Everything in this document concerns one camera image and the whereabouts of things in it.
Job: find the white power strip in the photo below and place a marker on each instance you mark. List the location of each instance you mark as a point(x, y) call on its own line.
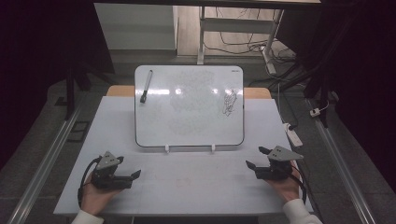
point(293, 135)

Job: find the person's left hand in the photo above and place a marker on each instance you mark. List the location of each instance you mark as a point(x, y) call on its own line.
point(91, 197)

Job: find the black and white marker pen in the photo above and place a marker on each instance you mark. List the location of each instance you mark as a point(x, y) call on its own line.
point(146, 87)

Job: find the aluminium rail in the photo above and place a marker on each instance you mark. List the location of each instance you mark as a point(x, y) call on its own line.
point(43, 168)
point(342, 165)

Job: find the black metal stand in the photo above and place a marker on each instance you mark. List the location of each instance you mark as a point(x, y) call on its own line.
point(69, 93)

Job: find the black curtain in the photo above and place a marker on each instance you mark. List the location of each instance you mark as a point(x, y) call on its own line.
point(37, 62)
point(364, 62)

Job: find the person's right hand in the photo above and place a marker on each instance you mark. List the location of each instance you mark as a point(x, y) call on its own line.
point(288, 188)

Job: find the wooden table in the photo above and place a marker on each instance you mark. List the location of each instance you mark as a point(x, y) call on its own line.
point(120, 91)

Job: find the white whiteboard stand foot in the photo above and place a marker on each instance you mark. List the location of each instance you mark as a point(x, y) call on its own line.
point(167, 148)
point(213, 148)

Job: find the white panel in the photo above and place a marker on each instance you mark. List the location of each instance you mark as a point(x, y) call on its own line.
point(135, 26)

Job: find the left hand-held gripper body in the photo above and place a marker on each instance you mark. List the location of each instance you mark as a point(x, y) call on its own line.
point(107, 174)

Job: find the white metal desk frame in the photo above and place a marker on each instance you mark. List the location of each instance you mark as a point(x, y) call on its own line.
point(236, 25)

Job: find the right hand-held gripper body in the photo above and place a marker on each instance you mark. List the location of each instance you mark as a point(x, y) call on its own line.
point(278, 169)

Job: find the small white plug adapter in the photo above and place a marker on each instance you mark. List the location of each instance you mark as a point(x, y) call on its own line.
point(315, 112)

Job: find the white whiteboard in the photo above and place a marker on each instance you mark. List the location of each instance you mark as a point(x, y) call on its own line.
point(190, 118)

